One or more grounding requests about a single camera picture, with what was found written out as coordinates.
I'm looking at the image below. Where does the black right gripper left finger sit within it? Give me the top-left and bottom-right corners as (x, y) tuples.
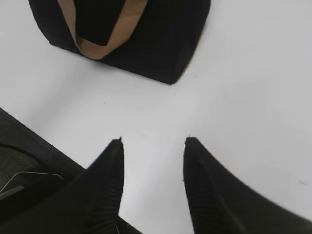
(0, 139), (124, 234)

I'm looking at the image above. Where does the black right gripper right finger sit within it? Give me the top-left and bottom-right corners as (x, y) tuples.
(183, 137), (312, 234)

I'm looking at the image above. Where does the tan bag handle strap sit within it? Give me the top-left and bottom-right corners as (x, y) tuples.
(57, 0), (148, 60)

